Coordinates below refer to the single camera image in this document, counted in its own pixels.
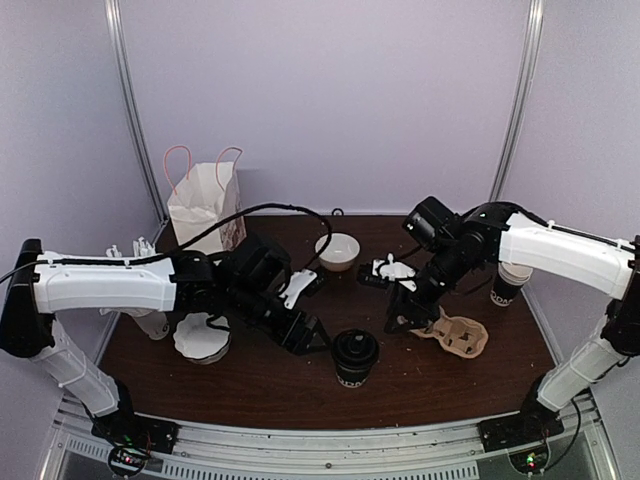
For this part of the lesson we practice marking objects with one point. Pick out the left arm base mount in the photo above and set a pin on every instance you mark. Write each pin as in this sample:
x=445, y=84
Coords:
x=142, y=433

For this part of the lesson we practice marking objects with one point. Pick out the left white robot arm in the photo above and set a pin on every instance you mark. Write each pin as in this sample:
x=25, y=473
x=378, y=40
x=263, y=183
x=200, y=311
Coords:
x=236, y=283

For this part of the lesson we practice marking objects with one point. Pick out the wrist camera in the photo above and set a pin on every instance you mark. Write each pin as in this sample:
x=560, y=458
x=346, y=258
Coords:
x=302, y=282
x=381, y=273

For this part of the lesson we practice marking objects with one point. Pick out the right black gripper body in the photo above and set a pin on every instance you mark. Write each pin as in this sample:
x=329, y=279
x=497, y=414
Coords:
x=416, y=307

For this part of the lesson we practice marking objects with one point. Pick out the bundle of wrapped straws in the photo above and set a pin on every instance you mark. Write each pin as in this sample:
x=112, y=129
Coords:
x=141, y=248

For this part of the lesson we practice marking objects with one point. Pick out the aluminium front rail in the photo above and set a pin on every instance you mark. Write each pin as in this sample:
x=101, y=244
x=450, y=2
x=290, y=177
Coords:
x=451, y=450

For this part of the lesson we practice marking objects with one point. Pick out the black lidded coffee cup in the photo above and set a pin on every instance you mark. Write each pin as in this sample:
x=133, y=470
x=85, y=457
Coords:
x=354, y=353

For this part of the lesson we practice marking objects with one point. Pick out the brown cardboard cup carrier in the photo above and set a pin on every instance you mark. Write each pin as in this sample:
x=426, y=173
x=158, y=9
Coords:
x=458, y=335

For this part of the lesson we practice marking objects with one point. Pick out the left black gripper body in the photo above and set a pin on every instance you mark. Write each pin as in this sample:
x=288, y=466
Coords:
x=284, y=336

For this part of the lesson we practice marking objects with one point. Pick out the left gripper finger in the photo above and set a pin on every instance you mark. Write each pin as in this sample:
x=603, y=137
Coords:
x=312, y=348
x=315, y=331

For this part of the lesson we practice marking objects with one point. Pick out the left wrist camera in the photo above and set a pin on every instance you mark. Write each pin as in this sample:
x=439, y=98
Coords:
x=302, y=282

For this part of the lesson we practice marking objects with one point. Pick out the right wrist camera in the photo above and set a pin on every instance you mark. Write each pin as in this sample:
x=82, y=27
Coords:
x=381, y=273

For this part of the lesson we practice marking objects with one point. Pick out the white cup holding straws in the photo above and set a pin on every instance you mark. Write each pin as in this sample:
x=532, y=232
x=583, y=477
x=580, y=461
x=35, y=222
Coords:
x=153, y=323

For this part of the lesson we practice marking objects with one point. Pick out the aluminium frame post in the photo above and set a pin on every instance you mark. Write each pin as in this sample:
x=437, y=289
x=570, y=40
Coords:
x=132, y=115
x=527, y=68

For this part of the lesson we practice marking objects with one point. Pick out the white ceramic bowl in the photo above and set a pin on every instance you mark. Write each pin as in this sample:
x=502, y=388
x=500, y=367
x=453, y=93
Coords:
x=340, y=254

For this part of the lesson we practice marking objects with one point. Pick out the right aluminium frame post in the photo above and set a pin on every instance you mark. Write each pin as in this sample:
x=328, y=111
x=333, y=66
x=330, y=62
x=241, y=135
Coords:
x=527, y=68

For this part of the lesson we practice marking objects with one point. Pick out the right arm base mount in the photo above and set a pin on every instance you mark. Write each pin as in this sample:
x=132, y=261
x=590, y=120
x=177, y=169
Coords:
x=518, y=429

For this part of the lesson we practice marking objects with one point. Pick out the white paper takeout bag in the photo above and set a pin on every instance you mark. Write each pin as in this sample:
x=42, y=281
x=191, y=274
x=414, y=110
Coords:
x=208, y=193

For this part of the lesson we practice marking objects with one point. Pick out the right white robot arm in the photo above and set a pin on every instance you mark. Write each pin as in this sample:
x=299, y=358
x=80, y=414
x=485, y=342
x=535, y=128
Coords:
x=505, y=233

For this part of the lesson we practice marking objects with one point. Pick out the white fluted dish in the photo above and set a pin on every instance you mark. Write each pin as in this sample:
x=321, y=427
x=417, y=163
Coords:
x=202, y=338

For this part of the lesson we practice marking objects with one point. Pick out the left aluminium frame post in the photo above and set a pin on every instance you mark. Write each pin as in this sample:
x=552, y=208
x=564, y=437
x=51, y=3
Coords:
x=132, y=115

